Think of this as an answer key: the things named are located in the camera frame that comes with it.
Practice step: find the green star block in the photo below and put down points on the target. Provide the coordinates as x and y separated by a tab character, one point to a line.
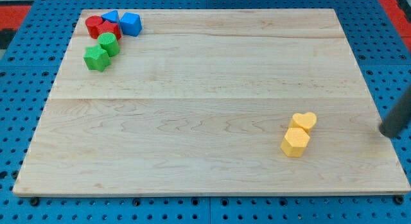
96	58

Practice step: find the wooden board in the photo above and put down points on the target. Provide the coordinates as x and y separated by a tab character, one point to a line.
198	105

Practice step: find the green cylinder block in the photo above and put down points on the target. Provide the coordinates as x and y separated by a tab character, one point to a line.
108	41

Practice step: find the blue triangle block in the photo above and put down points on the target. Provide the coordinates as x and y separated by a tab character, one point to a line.
111	16

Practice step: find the yellow heart block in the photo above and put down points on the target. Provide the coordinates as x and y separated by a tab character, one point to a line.
306	121

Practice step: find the red cylinder block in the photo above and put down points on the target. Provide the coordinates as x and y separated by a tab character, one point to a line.
92	24

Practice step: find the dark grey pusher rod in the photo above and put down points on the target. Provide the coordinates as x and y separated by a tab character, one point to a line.
398	117

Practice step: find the blue cube block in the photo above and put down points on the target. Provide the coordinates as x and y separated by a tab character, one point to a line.
131	24

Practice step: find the yellow hexagon block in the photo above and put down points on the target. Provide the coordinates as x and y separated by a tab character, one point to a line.
295	142

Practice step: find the red star block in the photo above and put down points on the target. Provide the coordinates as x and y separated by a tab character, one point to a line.
109	27

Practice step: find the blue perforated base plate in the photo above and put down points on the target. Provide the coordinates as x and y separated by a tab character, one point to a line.
29	67

